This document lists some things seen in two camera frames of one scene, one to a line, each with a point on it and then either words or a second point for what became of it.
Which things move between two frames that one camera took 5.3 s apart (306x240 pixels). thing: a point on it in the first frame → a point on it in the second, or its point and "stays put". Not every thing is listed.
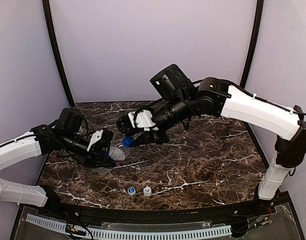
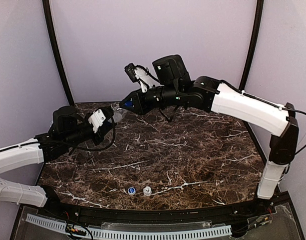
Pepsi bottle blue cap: x=119 y=150 → x=117 y=117
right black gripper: x=153 y=133 → x=143 y=100
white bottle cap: x=147 y=191 stays put
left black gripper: x=103 y=149 → x=103 y=126
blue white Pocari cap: x=131 y=191 stays put
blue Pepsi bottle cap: x=128 y=141 → x=129 y=103
